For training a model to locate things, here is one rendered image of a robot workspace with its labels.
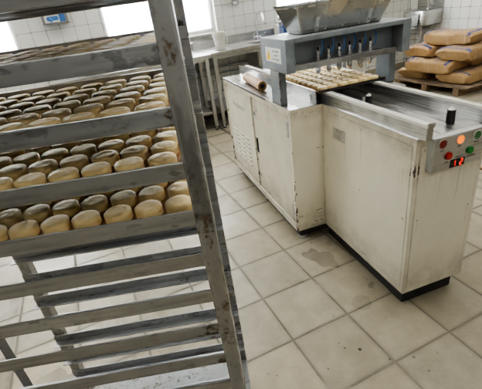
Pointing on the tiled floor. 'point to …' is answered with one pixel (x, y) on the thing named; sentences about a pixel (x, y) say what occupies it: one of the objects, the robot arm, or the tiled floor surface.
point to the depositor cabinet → (281, 150)
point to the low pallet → (449, 84)
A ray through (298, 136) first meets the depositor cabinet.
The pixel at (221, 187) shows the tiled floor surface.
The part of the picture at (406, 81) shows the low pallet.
